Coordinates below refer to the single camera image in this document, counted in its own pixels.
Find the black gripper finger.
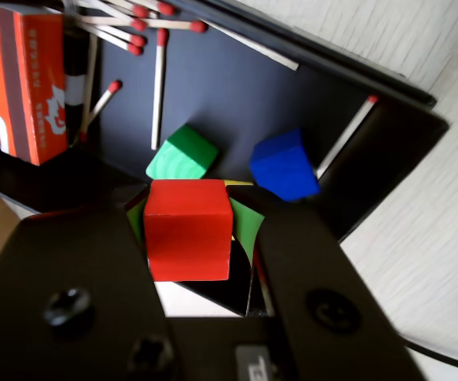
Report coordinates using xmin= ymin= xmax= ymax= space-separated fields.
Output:
xmin=0 ymin=197 xmax=182 ymax=381
xmin=228 ymin=197 xmax=426 ymax=381

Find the red wooden cube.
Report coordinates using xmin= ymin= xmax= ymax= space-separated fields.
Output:
xmin=144 ymin=179 xmax=233 ymax=282

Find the blue wooden cube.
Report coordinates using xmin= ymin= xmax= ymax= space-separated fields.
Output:
xmin=249 ymin=127 xmax=321 ymax=202

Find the green wooden cube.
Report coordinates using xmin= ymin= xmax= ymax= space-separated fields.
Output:
xmin=144 ymin=124 xmax=219 ymax=180

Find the black cardboard box tray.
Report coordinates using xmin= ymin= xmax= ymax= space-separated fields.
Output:
xmin=0 ymin=0 xmax=450 ymax=318

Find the red-tipped wooden match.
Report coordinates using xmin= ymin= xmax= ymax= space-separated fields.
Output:
xmin=315 ymin=94 xmax=379 ymax=179
xmin=87 ymin=80 xmax=123 ymax=124
xmin=69 ymin=14 xmax=148 ymax=33
xmin=151 ymin=28 xmax=170 ymax=151
xmin=78 ymin=35 xmax=99 ymax=143
xmin=144 ymin=19 xmax=209 ymax=33
xmin=73 ymin=0 xmax=151 ymax=19
xmin=204 ymin=19 xmax=300 ymax=71
xmin=89 ymin=26 xmax=147 ymax=48
xmin=93 ymin=33 xmax=144 ymax=56
xmin=133 ymin=0 xmax=176 ymax=17

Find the orange matchbox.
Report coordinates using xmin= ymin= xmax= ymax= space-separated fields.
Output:
xmin=0 ymin=1 xmax=69 ymax=167

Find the thick black table cable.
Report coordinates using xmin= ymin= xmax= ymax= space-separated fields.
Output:
xmin=398 ymin=333 xmax=458 ymax=374

